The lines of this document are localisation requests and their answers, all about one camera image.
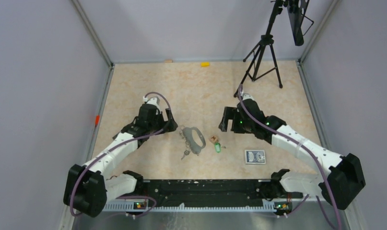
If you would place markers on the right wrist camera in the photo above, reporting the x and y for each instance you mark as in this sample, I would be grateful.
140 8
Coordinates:
245 96

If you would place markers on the blue playing card deck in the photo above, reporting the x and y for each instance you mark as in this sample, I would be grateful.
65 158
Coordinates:
255 157

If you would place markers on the yellow block at back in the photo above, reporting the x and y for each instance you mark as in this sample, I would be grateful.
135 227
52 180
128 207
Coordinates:
205 64

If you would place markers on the wooden letter cube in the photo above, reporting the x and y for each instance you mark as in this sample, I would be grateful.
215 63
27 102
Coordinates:
214 139

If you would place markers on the orange red wall clip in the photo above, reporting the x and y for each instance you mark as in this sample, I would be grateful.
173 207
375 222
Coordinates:
97 119

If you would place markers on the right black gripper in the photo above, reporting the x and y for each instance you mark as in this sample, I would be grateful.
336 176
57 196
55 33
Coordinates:
231 113

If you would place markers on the black tripod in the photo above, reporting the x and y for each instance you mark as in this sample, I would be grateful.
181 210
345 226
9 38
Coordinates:
266 40

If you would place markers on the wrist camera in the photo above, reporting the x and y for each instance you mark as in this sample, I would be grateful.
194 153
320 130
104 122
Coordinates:
245 96
152 100

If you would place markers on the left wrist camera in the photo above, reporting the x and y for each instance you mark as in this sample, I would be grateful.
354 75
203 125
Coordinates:
152 100

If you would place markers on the metal key holder plate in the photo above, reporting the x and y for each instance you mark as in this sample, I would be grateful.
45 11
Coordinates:
194 140

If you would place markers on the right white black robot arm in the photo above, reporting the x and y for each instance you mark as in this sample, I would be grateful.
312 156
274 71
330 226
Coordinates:
340 178

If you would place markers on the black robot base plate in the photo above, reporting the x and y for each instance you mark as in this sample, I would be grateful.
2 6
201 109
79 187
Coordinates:
216 193

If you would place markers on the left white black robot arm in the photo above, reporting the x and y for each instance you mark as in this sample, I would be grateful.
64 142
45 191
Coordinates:
89 186

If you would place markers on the white slotted cable duct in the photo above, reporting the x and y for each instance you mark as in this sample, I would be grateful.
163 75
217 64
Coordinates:
128 206

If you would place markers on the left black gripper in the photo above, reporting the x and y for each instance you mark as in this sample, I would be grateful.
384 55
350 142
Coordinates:
160 116

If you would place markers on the green key tag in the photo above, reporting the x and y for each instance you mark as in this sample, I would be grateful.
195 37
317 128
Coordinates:
219 147

